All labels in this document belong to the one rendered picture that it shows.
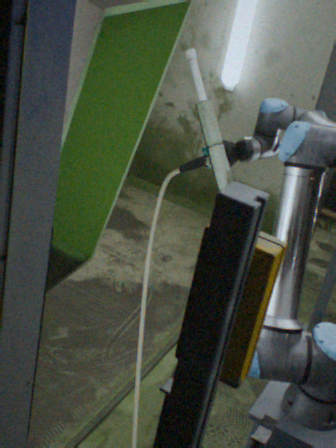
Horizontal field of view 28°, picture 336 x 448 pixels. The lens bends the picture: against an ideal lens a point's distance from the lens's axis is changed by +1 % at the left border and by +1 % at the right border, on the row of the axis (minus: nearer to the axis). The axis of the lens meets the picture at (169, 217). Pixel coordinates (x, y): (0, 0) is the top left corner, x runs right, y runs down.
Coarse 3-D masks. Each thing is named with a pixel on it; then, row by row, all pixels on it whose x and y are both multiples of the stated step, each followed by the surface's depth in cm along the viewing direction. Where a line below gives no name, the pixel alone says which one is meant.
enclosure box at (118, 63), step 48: (96, 0) 185; (144, 0) 201; (192, 0) 231; (96, 48) 256; (144, 48) 247; (96, 96) 263; (144, 96) 253; (96, 144) 271; (96, 192) 279; (96, 240) 288; (48, 288) 265
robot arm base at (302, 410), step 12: (288, 396) 205; (300, 396) 201; (312, 396) 198; (288, 408) 203; (300, 408) 200; (312, 408) 199; (324, 408) 198; (300, 420) 200; (312, 420) 199; (324, 420) 199
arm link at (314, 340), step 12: (324, 324) 200; (312, 336) 196; (324, 336) 194; (312, 348) 193; (324, 348) 191; (312, 360) 192; (324, 360) 192; (312, 372) 192; (324, 372) 192; (300, 384) 201; (312, 384) 195; (324, 384) 194; (324, 396) 196
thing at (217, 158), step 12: (192, 60) 229; (192, 72) 230; (204, 96) 229; (204, 108) 227; (204, 120) 228; (216, 120) 229; (204, 132) 229; (216, 132) 228; (216, 144) 228; (204, 156) 232; (216, 156) 227; (180, 168) 242; (192, 168) 237; (216, 168) 227; (228, 168) 228; (216, 180) 229; (228, 180) 227
